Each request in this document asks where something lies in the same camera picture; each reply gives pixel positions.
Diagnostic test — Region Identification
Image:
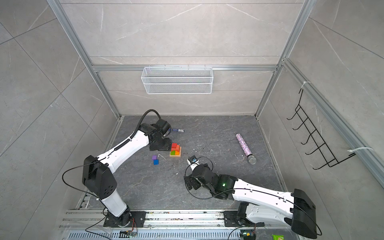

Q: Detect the orange rectangular block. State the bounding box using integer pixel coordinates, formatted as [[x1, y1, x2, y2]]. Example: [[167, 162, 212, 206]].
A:
[[172, 145, 181, 152]]

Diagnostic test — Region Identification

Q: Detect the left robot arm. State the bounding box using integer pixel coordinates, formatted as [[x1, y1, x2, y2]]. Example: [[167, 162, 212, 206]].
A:
[[79, 109, 173, 227]]

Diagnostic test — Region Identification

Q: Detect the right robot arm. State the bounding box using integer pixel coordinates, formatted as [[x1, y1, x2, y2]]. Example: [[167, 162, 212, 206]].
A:
[[184, 156, 323, 239]]

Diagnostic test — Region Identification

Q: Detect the blue marker pen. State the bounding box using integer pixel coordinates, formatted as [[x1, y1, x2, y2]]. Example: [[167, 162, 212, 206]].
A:
[[171, 128, 185, 133]]

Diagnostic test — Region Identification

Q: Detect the glitter purple tube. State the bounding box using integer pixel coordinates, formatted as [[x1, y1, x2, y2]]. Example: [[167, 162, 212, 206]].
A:
[[236, 133, 257, 165]]

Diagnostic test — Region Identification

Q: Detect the green packet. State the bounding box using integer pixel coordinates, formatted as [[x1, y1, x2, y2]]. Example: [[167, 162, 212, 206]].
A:
[[272, 235, 285, 240]]

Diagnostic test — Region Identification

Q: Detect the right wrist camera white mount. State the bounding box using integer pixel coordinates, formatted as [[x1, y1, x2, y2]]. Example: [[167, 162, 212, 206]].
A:
[[187, 155, 199, 171]]

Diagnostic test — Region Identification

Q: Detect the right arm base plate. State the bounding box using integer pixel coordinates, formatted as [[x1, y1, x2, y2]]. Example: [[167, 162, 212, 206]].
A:
[[223, 211, 265, 228]]

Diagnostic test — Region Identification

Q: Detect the white wire mesh basket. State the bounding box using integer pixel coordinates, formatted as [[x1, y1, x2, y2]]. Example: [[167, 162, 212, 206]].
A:
[[141, 67, 214, 95]]

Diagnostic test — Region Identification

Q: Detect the white perforated cable tray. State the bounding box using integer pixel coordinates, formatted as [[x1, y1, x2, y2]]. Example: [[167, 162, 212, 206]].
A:
[[66, 229, 241, 240]]

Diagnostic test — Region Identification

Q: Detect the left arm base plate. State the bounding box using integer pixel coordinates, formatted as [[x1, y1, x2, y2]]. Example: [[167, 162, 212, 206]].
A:
[[103, 211, 147, 228]]

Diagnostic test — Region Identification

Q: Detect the aluminium mounting rail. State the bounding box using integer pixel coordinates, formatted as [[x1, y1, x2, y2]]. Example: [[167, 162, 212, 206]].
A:
[[59, 206, 291, 229]]

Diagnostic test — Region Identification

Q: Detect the black wire hook rack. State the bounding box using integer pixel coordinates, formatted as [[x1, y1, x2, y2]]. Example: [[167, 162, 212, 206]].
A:
[[287, 89, 356, 171]]

